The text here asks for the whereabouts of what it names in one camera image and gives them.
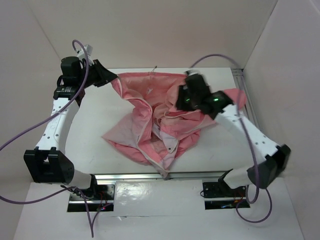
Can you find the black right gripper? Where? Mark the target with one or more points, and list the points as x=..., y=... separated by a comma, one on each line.
x=181, y=104

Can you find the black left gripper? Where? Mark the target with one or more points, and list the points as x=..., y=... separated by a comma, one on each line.
x=105, y=75

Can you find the pink zip-up jacket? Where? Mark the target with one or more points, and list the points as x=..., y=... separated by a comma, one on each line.
x=155, y=132

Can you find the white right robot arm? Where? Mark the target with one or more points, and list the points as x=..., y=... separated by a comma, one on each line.
x=269, y=158

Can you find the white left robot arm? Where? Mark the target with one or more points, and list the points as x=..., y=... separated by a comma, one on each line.
x=47, y=162

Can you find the aluminium right side rails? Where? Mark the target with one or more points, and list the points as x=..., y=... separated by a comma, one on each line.
x=248, y=110

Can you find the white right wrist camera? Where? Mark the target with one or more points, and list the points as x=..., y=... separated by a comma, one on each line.
x=191, y=72

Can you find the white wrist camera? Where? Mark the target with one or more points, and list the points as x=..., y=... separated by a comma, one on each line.
x=81, y=54
x=191, y=72

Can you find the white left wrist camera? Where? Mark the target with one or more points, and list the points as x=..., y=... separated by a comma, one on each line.
x=81, y=54

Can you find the aluminium front rail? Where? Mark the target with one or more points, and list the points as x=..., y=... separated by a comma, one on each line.
x=202, y=175

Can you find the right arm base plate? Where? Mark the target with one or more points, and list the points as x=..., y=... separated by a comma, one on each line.
x=217, y=199

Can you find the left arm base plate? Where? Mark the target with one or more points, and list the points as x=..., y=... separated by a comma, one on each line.
x=102, y=200

